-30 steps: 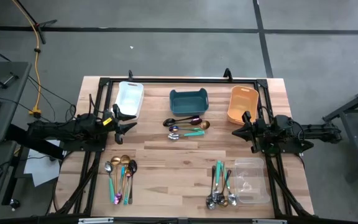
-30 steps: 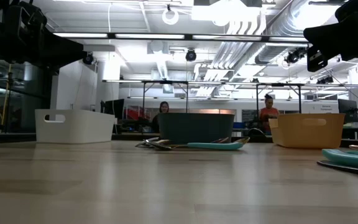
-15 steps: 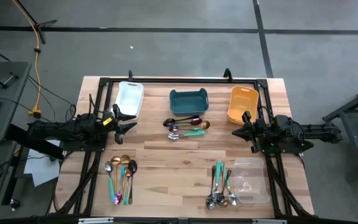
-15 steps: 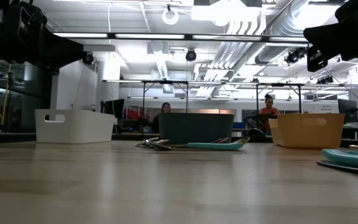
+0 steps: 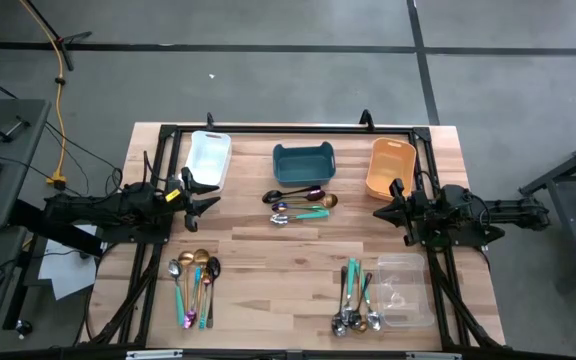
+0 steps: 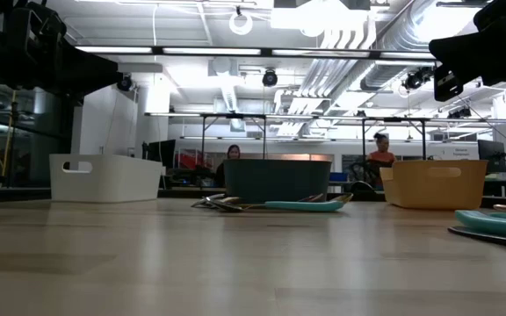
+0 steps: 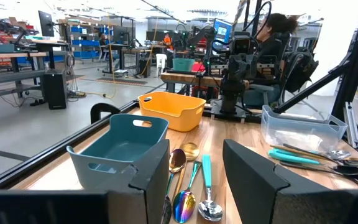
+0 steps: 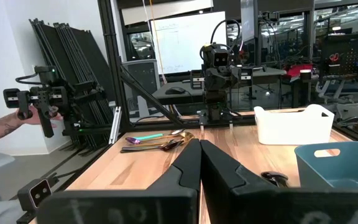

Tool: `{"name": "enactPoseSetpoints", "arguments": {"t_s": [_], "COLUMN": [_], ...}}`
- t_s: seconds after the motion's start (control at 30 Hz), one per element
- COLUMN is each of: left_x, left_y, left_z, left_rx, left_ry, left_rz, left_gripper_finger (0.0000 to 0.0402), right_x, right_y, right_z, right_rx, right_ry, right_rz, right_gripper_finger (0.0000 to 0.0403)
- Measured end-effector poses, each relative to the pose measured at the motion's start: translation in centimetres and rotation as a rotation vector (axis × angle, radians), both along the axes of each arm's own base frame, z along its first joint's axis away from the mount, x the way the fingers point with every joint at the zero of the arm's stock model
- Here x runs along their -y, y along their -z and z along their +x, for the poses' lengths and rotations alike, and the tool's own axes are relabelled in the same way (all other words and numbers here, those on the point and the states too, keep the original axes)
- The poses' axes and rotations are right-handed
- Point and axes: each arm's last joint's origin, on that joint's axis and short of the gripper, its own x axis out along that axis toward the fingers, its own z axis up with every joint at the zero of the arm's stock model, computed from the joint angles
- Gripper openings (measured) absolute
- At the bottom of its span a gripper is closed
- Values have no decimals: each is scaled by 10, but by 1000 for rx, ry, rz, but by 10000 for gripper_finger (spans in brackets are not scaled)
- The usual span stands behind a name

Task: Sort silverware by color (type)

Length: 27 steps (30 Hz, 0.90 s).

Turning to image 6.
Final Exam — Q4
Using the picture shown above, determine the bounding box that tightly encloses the white wall sign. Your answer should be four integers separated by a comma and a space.
452, 146, 479, 160

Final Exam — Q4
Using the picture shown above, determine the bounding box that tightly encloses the teal-handled silver spoon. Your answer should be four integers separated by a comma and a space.
454, 209, 506, 241
243, 199, 346, 214

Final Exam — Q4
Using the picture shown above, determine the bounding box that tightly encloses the yellow plastic bin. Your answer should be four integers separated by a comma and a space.
379, 159, 490, 211

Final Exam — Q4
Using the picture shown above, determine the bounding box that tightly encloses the black chair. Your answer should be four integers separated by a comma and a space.
350, 179, 375, 193

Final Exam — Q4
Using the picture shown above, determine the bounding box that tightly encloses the dark teal plastic bin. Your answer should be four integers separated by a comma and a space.
223, 158, 333, 205

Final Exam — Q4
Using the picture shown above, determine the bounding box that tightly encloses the black workstation frame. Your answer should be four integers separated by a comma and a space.
199, 112, 267, 162
361, 116, 428, 162

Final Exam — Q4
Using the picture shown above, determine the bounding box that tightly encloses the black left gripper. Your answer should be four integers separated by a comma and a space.
6, 2, 123, 97

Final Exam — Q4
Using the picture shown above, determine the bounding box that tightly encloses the person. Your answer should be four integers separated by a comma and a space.
365, 133, 398, 188
214, 144, 242, 189

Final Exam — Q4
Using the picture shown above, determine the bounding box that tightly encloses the white plastic bin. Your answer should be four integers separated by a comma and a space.
49, 153, 164, 204

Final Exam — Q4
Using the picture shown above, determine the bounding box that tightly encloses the black monitor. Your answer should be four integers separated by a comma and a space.
477, 139, 506, 174
141, 139, 177, 170

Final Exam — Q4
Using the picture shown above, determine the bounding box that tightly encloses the white cable coil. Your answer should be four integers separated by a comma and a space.
228, 11, 254, 36

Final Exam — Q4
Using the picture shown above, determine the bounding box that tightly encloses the black rail with light strips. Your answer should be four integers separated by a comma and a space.
75, 43, 438, 61

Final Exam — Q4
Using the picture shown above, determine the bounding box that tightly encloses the black ceiling spotlight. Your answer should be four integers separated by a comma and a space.
401, 65, 434, 91
261, 68, 279, 88
116, 73, 134, 92
447, 106, 473, 120

